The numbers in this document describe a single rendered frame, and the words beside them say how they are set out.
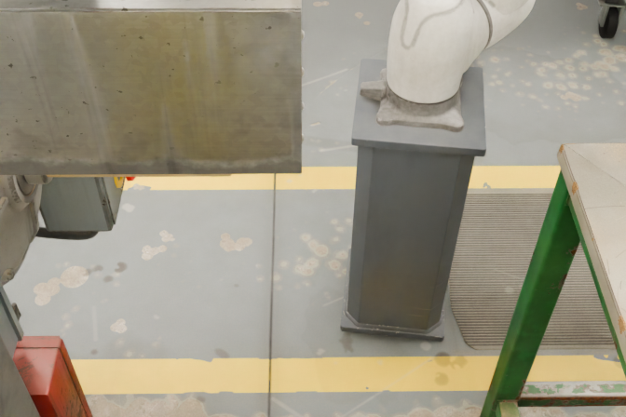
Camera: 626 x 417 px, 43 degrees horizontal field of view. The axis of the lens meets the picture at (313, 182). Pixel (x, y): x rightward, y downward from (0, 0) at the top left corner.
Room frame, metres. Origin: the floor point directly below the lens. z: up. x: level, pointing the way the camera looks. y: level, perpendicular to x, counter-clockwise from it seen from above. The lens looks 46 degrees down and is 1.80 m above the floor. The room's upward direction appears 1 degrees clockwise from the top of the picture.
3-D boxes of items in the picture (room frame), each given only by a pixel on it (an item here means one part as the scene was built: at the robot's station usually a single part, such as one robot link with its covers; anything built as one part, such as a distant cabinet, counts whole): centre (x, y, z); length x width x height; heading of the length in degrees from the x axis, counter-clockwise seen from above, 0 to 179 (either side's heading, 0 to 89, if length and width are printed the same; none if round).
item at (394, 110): (1.33, -0.21, 0.73); 0.22 x 0.18 x 0.06; 84
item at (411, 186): (1.32, -0.23, 0.35); 0.28 x 0.28 x 0.70; 84
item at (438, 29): (1.33, -0.24, 0.87); 0.18 x 0.16 x 0.22; 136
